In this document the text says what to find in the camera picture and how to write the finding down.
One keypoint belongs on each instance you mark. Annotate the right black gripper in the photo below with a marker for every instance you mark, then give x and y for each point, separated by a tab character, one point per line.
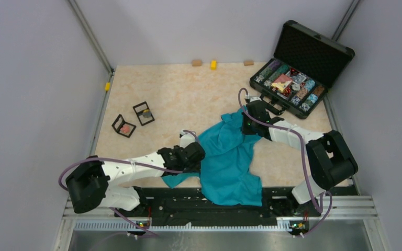
245	130

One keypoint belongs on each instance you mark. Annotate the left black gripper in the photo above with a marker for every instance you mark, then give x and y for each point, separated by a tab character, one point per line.
195	167

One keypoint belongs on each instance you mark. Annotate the teal t-shirt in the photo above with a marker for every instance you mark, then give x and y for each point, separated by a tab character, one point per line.
225	176

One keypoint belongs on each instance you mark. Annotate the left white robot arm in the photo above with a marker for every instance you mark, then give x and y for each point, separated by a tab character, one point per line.
97	181

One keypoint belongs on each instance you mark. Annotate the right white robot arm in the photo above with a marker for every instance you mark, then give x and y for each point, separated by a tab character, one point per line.
326	158

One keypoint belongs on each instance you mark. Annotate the black box with grey brooch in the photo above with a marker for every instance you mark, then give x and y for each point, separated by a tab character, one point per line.
143	113

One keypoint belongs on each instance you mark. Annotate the black box with pink brooch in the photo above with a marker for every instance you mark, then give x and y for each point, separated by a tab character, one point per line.
122	127

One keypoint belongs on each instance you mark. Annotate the pink card in case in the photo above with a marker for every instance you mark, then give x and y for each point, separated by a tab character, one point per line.
281	83

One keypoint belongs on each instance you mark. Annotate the right tan wooden block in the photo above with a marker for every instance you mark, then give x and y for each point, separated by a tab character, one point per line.
248	63

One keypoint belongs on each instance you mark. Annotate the tan wooden block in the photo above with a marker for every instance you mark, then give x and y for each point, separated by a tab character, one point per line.
197	63
248	63

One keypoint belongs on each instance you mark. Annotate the yellow block at back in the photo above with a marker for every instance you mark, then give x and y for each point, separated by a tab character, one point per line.
213	65

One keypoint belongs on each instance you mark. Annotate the black carrying case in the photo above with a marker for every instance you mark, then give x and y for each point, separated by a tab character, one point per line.
313	61

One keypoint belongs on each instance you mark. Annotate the left tan wooden block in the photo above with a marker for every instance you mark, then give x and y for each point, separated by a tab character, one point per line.
197	63

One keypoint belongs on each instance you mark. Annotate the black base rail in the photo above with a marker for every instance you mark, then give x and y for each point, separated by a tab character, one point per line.
179	206

